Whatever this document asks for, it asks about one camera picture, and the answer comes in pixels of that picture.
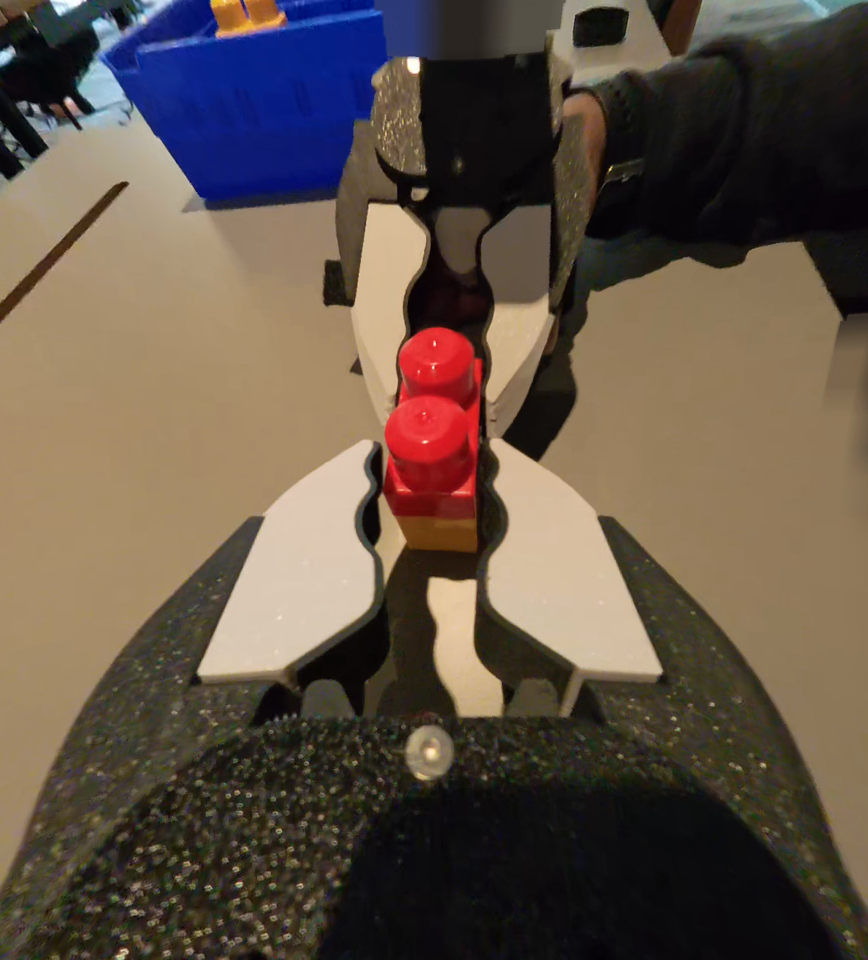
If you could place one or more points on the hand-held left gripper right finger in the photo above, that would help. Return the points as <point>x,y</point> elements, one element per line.
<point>569,592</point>

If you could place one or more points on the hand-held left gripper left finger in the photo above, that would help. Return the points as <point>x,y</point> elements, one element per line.
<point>299,585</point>

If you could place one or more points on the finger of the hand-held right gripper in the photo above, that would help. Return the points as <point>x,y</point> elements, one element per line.
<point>381,300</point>
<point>524,300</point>

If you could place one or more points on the yellow mega block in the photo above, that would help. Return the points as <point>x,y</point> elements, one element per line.
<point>438,532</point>

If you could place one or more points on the red mega block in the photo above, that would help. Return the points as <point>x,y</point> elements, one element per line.
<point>430,442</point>

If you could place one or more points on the person's right forearm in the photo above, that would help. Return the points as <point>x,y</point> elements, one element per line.
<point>741,135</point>

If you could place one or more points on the orange mega block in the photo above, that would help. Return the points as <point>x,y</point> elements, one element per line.
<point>243,16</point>

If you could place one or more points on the person's right hand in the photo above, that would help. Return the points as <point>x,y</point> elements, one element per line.
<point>585,135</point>

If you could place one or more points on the blue plastic bin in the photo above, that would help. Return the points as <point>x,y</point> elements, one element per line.
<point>254,112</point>

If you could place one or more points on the dark thin strip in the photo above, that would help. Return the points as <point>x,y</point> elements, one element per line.
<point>44,262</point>

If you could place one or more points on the black chair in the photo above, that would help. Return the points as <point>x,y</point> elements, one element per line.
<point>55,67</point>

